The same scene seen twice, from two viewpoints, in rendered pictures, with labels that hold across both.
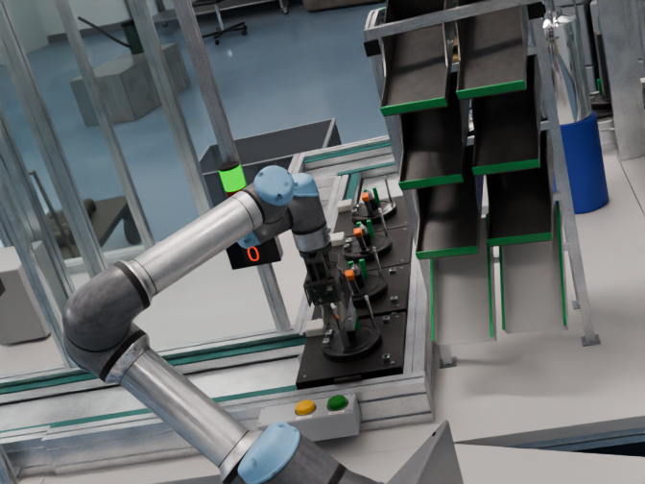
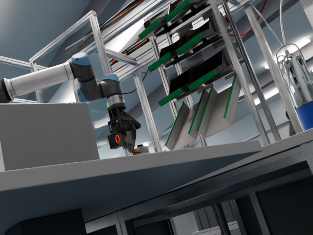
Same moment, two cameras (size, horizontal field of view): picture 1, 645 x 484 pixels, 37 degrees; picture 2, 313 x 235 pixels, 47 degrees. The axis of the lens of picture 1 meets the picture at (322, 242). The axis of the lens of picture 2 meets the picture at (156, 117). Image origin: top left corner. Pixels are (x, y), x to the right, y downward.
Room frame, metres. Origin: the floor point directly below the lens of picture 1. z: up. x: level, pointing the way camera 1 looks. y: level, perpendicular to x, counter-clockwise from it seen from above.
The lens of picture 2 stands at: (0.48, -0.60, 0.72)
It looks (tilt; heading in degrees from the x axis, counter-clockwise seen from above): 17 degrees up; 19
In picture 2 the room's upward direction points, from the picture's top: 16 degrees counter-clockwise
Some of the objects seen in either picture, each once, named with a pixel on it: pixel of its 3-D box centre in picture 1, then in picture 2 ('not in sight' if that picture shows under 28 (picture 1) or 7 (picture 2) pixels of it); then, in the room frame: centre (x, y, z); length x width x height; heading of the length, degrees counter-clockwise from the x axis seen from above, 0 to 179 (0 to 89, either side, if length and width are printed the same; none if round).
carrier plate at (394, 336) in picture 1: (353, 349); not in sight; (1.93, 0.00, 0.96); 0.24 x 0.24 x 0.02; 77
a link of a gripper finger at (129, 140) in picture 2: (341, 313); (129, 141); (1.84, 0.00, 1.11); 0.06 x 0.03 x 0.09; 167
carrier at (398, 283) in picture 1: (357, 278); not in sight; (2.18, -0.06, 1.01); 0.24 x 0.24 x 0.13; 77
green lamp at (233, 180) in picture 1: (232, 177); not in sight; (2.09, 0.16, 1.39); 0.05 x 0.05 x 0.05
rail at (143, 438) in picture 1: (232, 422); not in sight; (1.84, 0.30, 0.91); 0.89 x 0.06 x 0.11; 77
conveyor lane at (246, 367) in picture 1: (238, 381); not in sight; (2.02, 0.29, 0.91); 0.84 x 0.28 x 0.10; 77
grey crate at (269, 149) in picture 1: (270, 170); (231, 208); (4.07, 0.14, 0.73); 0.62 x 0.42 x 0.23; 77
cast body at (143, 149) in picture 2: (343, 309); (143, 152); (1.94, 0.00, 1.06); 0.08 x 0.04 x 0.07; 167
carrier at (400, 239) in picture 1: (364, 236); not in sight; (2.42, -0.11, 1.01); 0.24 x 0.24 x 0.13; 77
